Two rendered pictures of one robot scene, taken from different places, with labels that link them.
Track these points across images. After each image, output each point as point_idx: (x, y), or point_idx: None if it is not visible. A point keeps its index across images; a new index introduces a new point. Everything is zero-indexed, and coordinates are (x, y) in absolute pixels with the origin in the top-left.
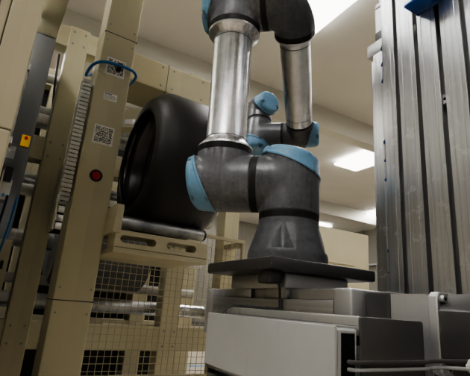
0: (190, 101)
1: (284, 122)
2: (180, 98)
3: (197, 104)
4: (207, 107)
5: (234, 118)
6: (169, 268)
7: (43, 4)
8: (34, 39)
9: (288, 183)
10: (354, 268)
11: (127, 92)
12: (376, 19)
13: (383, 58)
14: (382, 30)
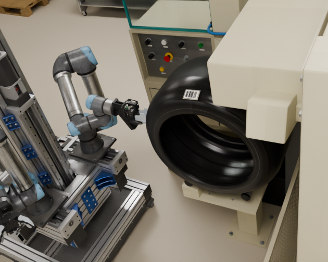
0: (171, 75)
1: (85, 116)
2: (174, 69)
3: (167, 79)
4: (163, 85)
5: None
6: (250, 213)
7: (133, 45)
8: (136, 56)
9: None
10: (73, 148)
11: (215, 47)
12: (23, 84)
13: (37, 101)
14: (32, 92)
